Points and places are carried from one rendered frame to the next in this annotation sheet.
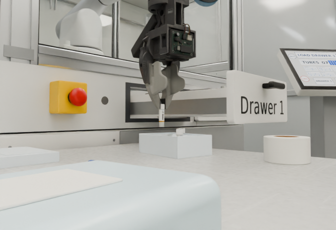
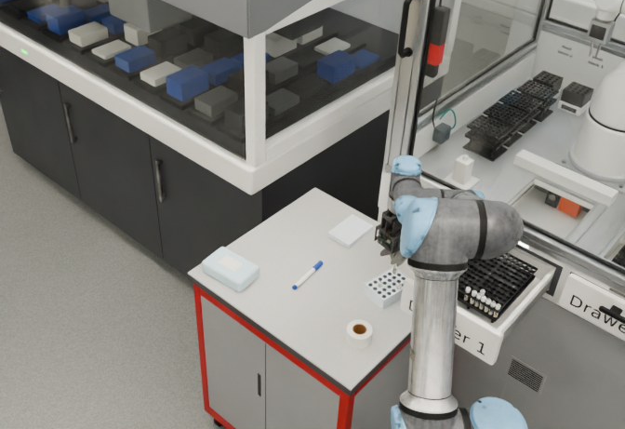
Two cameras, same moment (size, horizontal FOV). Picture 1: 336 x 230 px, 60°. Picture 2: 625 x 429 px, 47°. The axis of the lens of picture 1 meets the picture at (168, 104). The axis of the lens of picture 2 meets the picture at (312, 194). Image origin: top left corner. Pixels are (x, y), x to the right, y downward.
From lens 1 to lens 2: 209 cm
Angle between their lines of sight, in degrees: 89
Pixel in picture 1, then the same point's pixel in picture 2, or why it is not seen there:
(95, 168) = (245, 267)
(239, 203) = (274, 302)
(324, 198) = (279, 323)
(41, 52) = not seen: hidden behind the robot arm
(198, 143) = (375, 297)
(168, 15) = (385, 220)
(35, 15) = (405, 151)
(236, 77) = (406, 286)
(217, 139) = (605, 347)
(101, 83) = not seen: hidden behind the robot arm
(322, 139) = not seen: outside the picture
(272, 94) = (463, 327)
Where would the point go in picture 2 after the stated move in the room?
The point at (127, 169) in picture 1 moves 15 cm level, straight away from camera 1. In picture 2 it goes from (244, 271) to (295, 267)
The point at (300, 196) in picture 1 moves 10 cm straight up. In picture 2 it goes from (281, 317) to (282, 292)
